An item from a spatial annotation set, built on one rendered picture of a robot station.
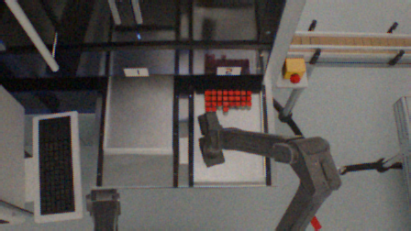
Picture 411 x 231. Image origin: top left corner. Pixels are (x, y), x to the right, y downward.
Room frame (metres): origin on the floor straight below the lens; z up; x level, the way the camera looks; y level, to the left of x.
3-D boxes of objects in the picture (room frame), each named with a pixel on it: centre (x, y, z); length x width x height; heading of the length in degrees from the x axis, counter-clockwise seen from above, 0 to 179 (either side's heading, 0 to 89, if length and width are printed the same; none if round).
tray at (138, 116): (0.61, 0.24, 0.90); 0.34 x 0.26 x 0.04; 1
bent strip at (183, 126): (0.46, 0.07, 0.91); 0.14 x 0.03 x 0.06; 1
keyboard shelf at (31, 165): (0.39, 0.63, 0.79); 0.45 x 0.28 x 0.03; 8
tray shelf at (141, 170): (0.54, 0.07, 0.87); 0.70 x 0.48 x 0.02; 91
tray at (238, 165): (0.50, -0.10, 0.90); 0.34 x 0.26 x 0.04; 0
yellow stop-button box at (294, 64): (0.73, -0.35, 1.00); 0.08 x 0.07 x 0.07; 1
